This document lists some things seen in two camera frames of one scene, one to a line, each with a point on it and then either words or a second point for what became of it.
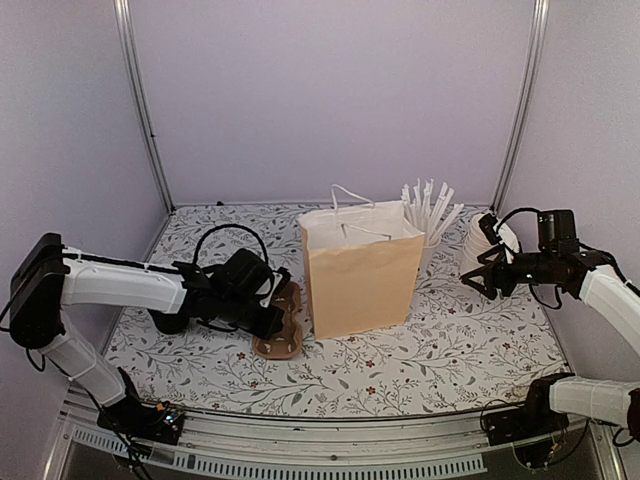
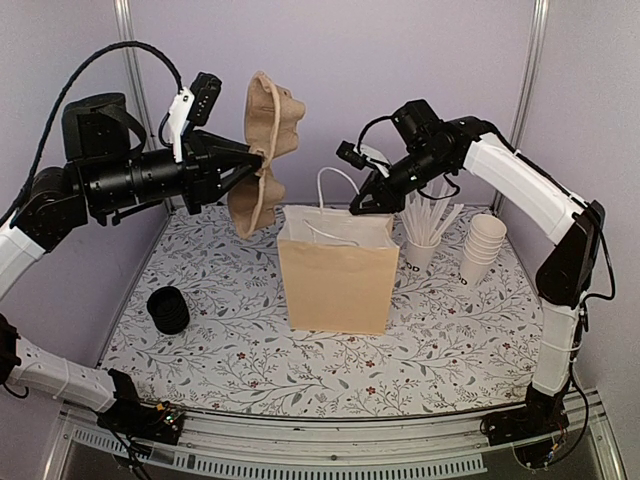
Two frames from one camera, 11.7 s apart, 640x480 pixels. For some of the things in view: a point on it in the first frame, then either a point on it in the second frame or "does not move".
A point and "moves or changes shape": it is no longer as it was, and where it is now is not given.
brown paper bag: [361, 263] moves or changes shape
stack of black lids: [170, 322] does not move
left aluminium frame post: [122, 10] does not move
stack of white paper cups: [475, 244] does not move
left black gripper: [272, 325] to [197, 170]
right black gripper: [489, 273] to [382, 203]
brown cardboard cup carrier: [287, 343] to [271, 115]
